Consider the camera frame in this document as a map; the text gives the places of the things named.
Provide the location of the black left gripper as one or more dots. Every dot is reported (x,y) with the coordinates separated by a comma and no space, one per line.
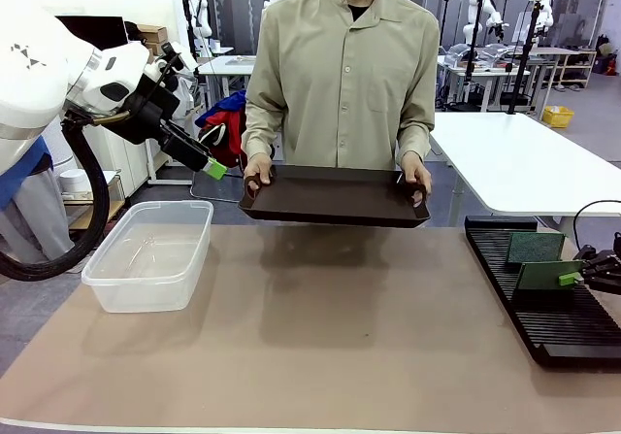
(145,113)

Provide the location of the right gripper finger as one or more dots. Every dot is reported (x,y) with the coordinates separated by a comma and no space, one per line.
(604,259)
(568,278)

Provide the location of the green PCB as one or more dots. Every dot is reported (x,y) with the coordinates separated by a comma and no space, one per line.
(533,245)
(538,277)

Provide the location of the dark brown serving tray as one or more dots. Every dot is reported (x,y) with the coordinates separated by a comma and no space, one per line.
(335,201)

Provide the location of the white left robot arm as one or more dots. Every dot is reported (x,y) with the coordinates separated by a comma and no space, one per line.
(29,89)

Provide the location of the person's right forearm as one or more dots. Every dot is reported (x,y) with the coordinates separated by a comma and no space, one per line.
(259,133)

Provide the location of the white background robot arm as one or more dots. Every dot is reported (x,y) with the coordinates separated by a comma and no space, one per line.
(492,14)
(204,19)

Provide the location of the person's left forearm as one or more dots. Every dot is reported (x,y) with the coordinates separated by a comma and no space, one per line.
(416,138)

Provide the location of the person's right hand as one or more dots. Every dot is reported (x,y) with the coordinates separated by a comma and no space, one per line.
(259,169)

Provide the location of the person's left hand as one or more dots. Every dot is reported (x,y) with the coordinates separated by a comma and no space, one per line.
(418,174)

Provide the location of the red blue jacket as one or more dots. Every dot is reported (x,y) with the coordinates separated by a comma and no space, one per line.
(225,118)

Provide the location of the black slotted PCB rack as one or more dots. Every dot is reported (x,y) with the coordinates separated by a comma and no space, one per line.
(548,322)

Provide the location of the white cabinet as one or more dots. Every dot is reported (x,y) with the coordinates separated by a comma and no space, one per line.
(121,162)

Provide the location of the small white background table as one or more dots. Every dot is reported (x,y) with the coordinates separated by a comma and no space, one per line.
(223,64)

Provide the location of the small wooden shelf cart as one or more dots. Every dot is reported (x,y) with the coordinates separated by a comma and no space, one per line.
(109,208)

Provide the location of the cardboard box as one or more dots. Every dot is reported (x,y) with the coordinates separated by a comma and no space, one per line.
(153,33)

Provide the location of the white round container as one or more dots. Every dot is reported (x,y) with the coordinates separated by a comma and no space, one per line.
(74,181)

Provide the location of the large white table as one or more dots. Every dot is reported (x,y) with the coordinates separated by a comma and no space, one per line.
(509,162)

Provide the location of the yellow plastic box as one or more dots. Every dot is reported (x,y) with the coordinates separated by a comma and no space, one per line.
(558,117)

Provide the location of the black monitor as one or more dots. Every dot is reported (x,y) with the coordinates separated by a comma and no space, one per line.
(92,31)

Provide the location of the clear plastic container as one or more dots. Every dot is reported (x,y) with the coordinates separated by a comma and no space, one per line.
(111,288)

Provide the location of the person in beige shirt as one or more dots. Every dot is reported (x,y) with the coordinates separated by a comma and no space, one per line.
(347,75)

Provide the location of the grey blue fabric cover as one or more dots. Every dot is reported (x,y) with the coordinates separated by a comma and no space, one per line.
(29,201)

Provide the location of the wooden background shelf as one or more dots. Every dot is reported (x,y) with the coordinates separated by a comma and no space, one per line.
(577,53)

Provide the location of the black slanted stand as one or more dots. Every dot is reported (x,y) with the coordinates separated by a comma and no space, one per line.
(526,55)

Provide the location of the white background work table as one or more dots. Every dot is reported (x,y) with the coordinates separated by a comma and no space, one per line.
(485,74)

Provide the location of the brown table cover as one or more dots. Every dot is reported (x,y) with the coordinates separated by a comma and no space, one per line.
(310,356)

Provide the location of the white robot on stand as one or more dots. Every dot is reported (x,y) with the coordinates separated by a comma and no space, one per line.
(547,14)

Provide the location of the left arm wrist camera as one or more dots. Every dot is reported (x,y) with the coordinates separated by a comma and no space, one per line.
(162,65)

